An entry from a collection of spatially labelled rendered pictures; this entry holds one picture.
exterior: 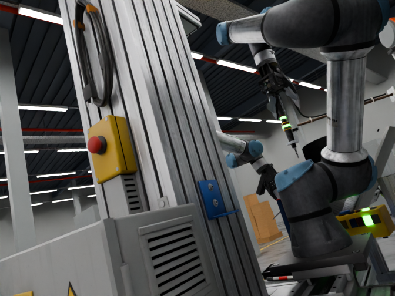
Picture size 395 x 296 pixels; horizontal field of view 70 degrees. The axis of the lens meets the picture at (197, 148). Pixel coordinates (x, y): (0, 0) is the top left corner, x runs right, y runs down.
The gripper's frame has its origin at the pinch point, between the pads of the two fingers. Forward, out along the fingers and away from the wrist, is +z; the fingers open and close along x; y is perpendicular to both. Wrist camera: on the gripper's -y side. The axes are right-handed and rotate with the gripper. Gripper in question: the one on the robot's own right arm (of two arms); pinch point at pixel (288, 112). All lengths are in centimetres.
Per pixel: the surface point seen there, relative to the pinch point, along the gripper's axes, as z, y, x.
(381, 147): 20, -52, 13
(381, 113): -182, -1267, -163
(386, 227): 47.1, -9.7, 12.4
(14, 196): -84, -15, -451
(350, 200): 39, -47, -7
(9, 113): -224, -22, -451
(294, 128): -5, -51, -21
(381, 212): 42.4, -11.2, 12.6
